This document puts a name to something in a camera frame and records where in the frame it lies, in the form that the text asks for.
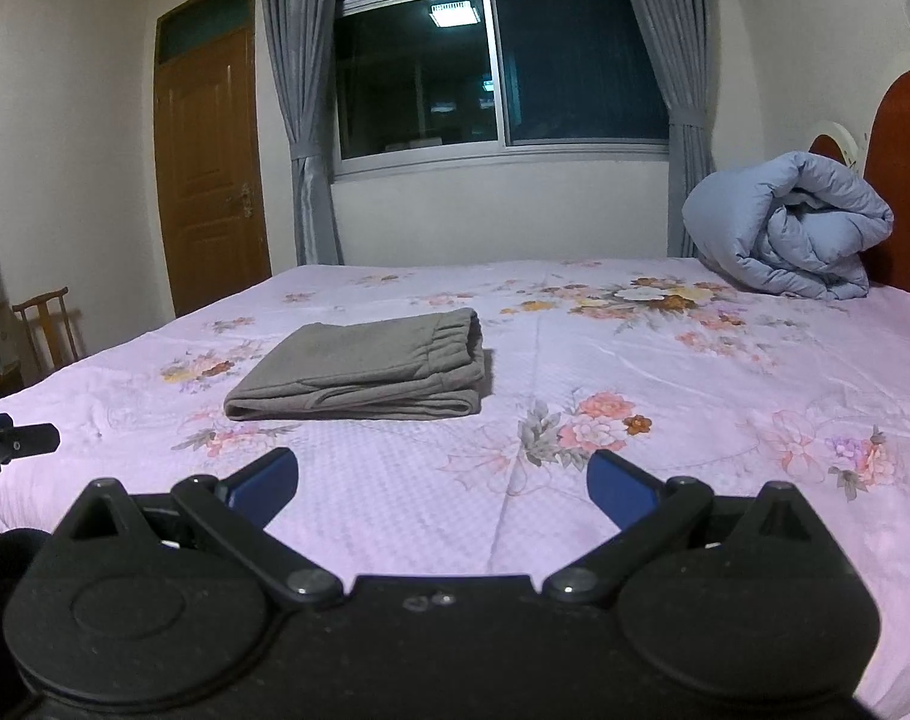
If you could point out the blue quilt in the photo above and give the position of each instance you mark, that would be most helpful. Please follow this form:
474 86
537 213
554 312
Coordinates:
770 217

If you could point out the brown wooden door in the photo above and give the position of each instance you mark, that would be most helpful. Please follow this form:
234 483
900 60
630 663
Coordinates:
207 165

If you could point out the pink floral bed sheet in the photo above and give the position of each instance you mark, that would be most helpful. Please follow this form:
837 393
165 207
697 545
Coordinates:
650 360

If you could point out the grey curtain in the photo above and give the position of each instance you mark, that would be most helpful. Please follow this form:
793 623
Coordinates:
684 67
297 75

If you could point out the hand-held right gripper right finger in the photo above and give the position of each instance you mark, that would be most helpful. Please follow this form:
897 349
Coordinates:
620 491

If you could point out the wooden chair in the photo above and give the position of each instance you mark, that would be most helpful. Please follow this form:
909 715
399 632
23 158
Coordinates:
46 315

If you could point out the red-brown wooden headboard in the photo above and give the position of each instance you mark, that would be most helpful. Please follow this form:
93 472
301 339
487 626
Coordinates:
909 157

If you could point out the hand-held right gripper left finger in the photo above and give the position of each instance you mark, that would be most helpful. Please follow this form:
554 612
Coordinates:
264 484

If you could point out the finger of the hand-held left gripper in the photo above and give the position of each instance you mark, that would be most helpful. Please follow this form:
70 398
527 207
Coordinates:
20 441

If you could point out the grey-green pants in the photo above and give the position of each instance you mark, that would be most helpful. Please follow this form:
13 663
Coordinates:
365 364

